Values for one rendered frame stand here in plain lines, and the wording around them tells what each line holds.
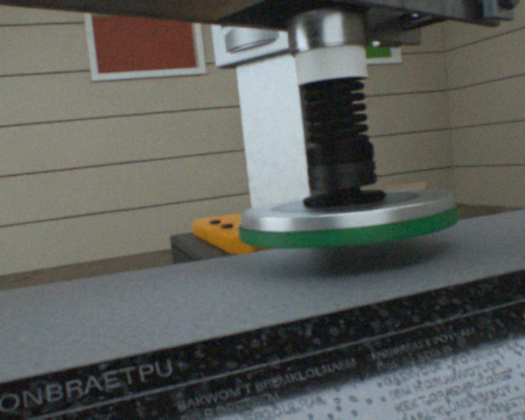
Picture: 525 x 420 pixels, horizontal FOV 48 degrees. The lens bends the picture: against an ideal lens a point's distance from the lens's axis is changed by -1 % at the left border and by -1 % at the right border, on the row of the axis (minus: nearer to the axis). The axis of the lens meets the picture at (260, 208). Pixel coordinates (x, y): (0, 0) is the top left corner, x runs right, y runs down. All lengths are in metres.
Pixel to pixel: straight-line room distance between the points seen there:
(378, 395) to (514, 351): 0.12
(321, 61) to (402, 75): 7.37
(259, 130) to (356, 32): 0.85
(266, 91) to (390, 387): 1.07
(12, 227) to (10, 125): 1.03
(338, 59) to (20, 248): 6.11
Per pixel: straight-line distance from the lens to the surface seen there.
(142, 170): 6.63
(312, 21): 0.59
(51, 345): 0.45
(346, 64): 0.59
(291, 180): 1.37
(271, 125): 1.40
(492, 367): 0.46
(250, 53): 1.40
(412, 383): 0.42
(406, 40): 0.81
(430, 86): 8.17
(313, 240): 0.51
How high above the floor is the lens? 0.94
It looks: 5 degrees down
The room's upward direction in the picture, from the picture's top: 6 degrees counter-clockwise
